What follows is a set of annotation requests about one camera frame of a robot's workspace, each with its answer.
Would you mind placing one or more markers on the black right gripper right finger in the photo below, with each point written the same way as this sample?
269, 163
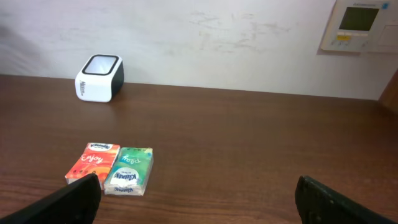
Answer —
317, 204

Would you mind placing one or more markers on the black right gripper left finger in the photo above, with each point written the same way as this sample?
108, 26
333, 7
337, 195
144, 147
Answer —
77, 202

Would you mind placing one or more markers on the orange tissue pack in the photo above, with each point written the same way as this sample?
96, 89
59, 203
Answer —
97, 158

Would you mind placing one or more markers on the green tissue pack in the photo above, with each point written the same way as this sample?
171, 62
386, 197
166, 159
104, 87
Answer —
130, 172

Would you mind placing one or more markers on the white barcode scanner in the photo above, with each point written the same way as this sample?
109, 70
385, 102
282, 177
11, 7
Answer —
101, 78

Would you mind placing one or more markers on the white wall control panel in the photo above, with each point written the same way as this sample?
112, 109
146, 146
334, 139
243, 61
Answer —
357, 26

